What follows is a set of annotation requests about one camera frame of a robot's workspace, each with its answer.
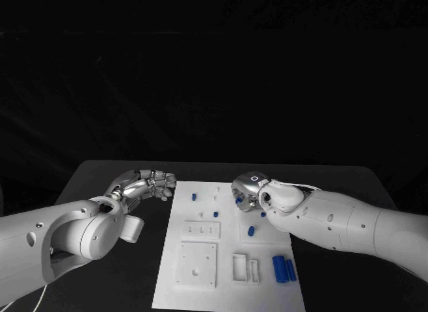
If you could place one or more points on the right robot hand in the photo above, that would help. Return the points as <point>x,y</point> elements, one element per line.
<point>248,185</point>

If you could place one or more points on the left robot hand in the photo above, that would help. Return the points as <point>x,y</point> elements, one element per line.
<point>137,187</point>

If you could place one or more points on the blue gear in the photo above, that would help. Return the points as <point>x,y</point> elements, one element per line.
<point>239,200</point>

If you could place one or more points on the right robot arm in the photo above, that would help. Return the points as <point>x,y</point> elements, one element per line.
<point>340,219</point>

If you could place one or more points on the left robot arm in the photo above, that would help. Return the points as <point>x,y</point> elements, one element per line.
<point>21,243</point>

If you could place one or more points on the white task board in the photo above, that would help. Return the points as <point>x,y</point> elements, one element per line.
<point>200,299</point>

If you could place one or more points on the blue short cylinder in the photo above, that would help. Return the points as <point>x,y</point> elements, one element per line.
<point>251,231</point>

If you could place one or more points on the thin blue cylinder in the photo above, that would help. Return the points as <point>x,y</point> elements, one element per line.
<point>291,270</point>

